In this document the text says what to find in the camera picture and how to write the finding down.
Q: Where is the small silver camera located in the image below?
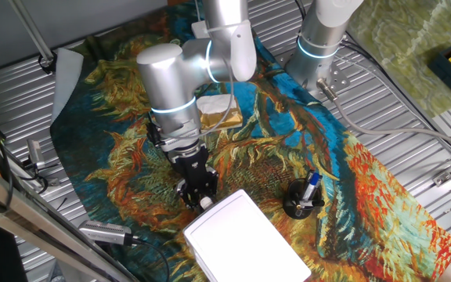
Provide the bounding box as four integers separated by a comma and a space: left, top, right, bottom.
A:
26, 139, 47, 170

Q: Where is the grey pole with black foot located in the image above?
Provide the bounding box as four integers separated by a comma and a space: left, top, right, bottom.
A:
8, 0, 59, 75

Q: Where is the black camera cable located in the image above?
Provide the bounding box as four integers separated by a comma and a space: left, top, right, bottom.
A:
123, 233, 171, 282

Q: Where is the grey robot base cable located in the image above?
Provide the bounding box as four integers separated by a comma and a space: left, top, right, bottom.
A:
316, 77, 451, 156

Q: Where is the black round pen holder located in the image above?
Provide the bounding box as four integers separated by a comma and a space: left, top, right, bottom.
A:
282, 177, 327, 220

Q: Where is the silver marker with blue cap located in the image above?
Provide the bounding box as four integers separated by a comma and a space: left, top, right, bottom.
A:
301, 171, 323, 203

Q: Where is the green marbled cloth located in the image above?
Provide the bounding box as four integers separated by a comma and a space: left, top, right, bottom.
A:
345, 0, 451, 118

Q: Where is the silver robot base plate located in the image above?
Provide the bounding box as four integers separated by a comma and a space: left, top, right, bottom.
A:
275, 50, 352, 103

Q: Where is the white power strip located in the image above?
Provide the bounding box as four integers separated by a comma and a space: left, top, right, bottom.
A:
191, 20, 211, 40

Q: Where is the gold tissue pack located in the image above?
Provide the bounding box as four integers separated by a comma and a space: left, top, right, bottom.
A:
197, 93, 244, 132

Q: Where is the aluminium frame bar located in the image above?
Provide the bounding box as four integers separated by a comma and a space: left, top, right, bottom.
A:
0, 154, 140, 282

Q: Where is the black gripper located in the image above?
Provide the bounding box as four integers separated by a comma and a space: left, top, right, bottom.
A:
168, 141, 219, 213

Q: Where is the black pen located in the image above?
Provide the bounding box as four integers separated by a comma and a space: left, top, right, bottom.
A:
294, 198, 327, 211

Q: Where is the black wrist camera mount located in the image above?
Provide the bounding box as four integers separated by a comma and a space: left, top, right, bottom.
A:
146, 117, 164, 148

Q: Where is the silver depth camera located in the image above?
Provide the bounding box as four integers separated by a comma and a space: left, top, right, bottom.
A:
78, 219, 133, 247

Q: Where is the sunflower painting print cloth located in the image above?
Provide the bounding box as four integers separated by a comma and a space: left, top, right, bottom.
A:
49, 0, 451, 282

